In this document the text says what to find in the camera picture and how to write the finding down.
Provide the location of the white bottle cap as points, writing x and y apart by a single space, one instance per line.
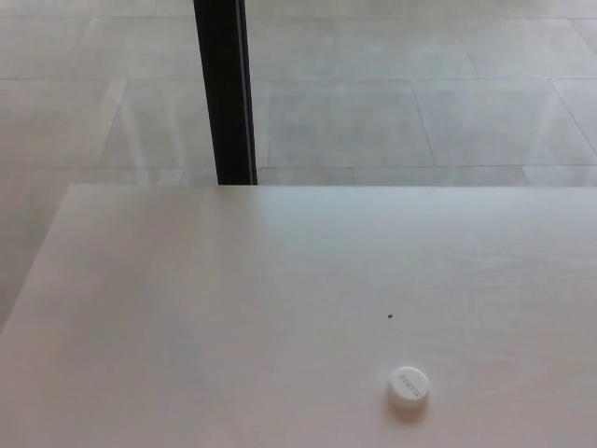
409 387

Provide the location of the black window frame post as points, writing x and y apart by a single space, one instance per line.
224 88

